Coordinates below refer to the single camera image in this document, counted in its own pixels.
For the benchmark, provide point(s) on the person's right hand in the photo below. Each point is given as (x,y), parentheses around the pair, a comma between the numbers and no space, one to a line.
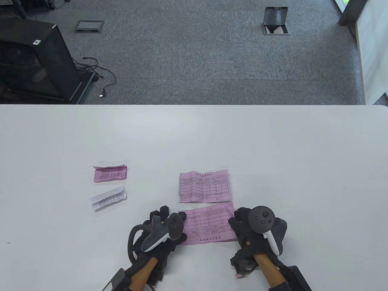
(242,230)

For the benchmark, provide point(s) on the person's left hand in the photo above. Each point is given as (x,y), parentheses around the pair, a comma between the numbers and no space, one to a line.
(162,212)

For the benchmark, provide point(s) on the pink paper invoice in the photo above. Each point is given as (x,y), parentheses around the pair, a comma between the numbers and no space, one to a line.
(203,186)
(209,225)
(110,173)

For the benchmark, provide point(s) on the white paper invoice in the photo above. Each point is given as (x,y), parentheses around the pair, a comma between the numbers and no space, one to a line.
(108,198)

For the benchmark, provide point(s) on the person's left forearm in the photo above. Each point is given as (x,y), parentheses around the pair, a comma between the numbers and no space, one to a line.
(144,275)

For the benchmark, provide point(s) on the person's right forearm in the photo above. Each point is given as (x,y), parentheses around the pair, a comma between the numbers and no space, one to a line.
(272,272)

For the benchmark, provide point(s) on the black wrist box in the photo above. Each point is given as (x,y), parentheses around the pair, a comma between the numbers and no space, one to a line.
(298,279)

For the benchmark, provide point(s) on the black labelled power pack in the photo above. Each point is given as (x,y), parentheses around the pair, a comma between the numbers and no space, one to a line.
(116,280)

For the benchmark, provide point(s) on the black cabinet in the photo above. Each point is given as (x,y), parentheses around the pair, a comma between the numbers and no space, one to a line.
(45,60)

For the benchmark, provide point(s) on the closed grey floor box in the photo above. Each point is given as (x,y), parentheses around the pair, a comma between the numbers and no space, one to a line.
(90,26)

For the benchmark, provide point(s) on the open grey floor box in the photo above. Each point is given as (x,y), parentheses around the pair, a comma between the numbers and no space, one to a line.
(275,16)

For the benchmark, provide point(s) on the white partition panel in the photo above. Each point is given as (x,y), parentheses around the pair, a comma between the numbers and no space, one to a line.
(374,54)

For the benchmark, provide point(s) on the black caster wheel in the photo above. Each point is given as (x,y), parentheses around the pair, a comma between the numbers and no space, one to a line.
(51,4)

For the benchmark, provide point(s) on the dark grey pillar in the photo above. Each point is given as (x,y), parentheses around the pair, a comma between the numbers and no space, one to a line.
(348,13)

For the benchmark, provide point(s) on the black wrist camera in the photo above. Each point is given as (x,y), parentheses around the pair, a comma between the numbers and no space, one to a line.
(242,263)
(159,272)

